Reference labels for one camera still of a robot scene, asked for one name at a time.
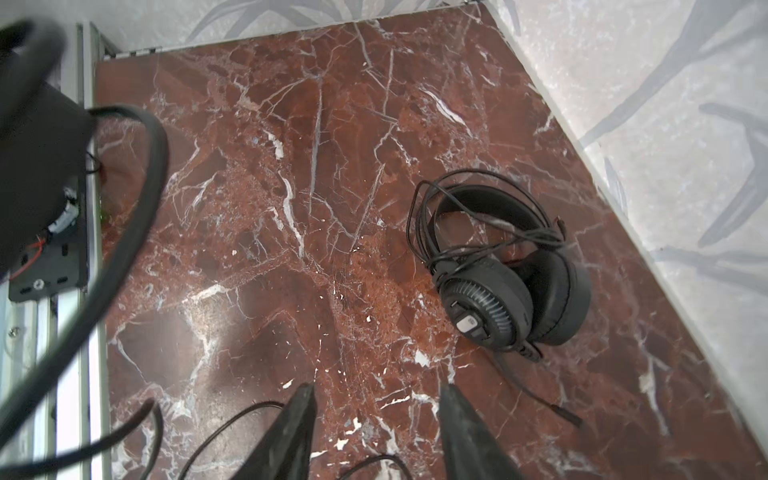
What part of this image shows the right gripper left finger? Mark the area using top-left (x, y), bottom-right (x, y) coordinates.
top-left (233, 383), bottom-right (317, 479)

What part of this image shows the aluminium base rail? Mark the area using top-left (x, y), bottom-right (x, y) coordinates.
top-left (0, 23), bottom-right (115, 480)

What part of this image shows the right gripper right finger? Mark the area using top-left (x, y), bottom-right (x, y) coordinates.
top-left (438, 384), bottom-right (524, 480)

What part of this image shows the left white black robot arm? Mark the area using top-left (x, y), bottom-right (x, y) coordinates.
top-left (1, 80), bottom-right (95, 274)

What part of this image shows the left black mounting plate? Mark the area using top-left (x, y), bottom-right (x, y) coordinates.
top-left (8, 177), bottom-right (88, 303)

